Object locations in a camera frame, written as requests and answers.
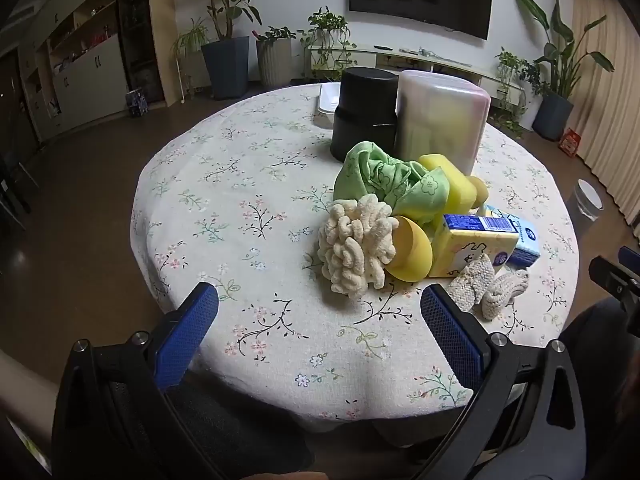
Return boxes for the blue tissue pack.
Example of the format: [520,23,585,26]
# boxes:
[482,203,542,267]

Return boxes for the yellow block sponge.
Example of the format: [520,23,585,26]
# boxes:
[419,154,483,213]

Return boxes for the grassy plant on white stand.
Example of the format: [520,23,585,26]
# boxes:
[171,17,211,106]

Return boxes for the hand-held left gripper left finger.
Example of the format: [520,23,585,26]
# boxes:
[50,281,221,480]

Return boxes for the tan gourd-shaped sponge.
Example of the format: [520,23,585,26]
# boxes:
[467,176,488,207]

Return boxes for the large-leaf plant in dark pot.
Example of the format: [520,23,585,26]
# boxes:
[515,0,616,142]

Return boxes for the white plastic tray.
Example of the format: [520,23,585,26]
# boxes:
[318,83,343,116]

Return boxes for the white television cabinet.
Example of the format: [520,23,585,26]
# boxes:
[307,45,531,106]

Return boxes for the cream chenille mitt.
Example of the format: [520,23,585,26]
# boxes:
[318,193,400,295]

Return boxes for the cream knitted cloth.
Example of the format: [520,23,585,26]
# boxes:
[447,252,496,313]
[481,269,530,320]

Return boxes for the green cloth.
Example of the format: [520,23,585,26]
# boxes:
[333,141,449,226]

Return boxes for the blue box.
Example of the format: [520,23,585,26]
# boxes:
[125,89,149,117]

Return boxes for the person's dark pants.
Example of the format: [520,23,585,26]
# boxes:
[107,297,640,480]

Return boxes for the black cylindrical container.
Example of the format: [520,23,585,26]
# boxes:
[330,67,401,163]

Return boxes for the beige curtain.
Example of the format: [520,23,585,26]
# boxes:
[570,0,640,241]

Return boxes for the red gift box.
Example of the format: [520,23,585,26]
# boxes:
[559,128,582,157]

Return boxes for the dark display shelf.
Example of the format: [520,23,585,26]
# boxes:
[116,0,166,106]

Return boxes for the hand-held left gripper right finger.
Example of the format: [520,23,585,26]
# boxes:
[420,284,588,480]

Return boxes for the trailing vine plant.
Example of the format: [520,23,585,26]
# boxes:
[299,6,357,81]

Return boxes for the white wall cabinet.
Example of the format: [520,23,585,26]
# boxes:
[0,0,131,136]

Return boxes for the tall tree in blue pot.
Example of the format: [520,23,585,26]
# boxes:
[175,0,261,101]

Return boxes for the yellow tissue pack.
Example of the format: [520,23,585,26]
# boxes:
[427,214,521,279]

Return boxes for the grey trash can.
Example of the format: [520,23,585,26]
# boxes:
[567,179,605,223]

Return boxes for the translucent plastic container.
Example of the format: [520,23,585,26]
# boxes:
[395,70,492,176]

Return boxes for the plant in ribbed grey pot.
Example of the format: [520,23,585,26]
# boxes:
[252,25,297,88]

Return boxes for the small plant in white pot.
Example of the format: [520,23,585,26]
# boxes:
[492,47,543,133]

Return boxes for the dark chair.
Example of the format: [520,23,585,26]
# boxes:
[0,152,40,223]

